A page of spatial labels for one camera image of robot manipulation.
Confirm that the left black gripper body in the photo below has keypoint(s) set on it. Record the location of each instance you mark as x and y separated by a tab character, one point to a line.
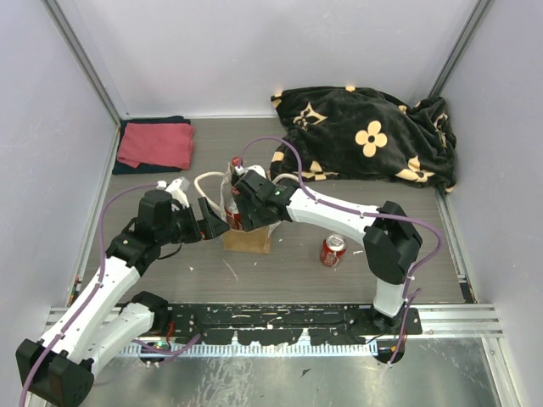
183	226

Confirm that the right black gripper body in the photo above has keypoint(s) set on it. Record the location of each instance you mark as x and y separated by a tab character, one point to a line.
252	214

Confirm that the red cola can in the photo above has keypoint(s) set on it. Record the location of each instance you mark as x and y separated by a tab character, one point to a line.
333	248
233	217

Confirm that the glass cola bottle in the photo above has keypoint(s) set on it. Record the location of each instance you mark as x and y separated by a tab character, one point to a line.
234	163

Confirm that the red cola can front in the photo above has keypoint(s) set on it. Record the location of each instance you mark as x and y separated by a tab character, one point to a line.
333	248

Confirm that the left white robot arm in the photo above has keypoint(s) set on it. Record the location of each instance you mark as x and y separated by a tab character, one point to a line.
62	365

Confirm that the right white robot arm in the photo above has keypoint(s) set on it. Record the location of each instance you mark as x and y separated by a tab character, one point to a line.
390	242

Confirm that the folded red cloth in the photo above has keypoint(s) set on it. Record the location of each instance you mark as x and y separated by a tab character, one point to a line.
162	144

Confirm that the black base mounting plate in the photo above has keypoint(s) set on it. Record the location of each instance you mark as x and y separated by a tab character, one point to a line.
274	324

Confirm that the black floral fleece blanket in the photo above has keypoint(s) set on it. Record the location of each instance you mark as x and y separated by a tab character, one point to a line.
359	133

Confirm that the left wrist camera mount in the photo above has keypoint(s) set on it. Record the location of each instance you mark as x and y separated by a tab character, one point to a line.
177	189

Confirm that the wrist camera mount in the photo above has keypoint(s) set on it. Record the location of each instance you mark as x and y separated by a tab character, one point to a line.
240	170
177	189

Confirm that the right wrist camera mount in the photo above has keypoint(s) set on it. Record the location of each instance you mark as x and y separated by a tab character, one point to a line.
240	170

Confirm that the white slotted cable duct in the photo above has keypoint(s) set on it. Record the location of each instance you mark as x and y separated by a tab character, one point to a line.
301	349

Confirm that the aluminium frame rail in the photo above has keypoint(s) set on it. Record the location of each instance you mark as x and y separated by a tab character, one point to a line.
440	320

